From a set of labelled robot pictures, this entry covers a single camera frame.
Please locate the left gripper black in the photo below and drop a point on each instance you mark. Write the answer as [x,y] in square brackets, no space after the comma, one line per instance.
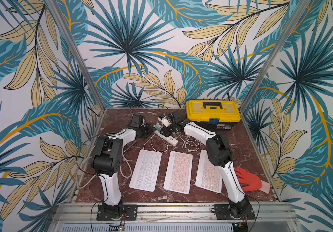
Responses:
[150,130]

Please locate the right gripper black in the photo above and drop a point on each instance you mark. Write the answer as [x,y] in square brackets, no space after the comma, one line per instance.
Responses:
[169,127]

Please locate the white power strip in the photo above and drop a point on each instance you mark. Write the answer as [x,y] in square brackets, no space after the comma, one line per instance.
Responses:
[170,139]

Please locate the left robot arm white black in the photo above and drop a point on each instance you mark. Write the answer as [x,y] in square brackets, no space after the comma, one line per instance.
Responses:
[107,158]

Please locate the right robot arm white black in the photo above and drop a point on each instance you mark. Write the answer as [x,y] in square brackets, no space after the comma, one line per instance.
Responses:
[219,154]

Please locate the pink keyboard middle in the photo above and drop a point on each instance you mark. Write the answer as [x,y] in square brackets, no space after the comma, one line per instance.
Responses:
[178,174]

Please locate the pink keyboard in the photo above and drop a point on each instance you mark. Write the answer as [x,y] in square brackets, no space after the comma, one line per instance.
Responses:
[178,174]
[208,176]

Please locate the pink keyboard right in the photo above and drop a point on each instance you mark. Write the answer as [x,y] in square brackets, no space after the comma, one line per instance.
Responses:
[208,176]

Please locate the yellow black toolbox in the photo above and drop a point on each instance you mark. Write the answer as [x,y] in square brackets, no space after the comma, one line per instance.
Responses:
[210,114]

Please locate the red work glove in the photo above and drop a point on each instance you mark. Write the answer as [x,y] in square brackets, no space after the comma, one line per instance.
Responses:
[251,182]

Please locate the white wireless keyboard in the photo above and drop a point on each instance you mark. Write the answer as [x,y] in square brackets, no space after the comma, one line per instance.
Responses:
[146,171]

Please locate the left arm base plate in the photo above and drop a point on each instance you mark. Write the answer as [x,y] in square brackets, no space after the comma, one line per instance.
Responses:
[118,212]

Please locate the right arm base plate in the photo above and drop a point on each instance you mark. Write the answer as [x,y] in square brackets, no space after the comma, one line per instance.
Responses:
[228,212]

